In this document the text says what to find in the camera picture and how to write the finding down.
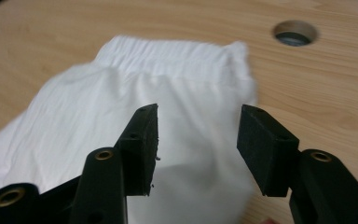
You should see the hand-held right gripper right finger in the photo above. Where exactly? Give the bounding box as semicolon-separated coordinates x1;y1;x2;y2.
236;104;300;198

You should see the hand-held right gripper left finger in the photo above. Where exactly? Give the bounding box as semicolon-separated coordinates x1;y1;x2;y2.
114;103;159;198

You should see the white skirt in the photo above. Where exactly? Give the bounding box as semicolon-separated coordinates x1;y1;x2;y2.
0;35;259;224

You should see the round cable grommet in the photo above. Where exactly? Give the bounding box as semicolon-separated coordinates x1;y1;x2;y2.
271;20;320;48

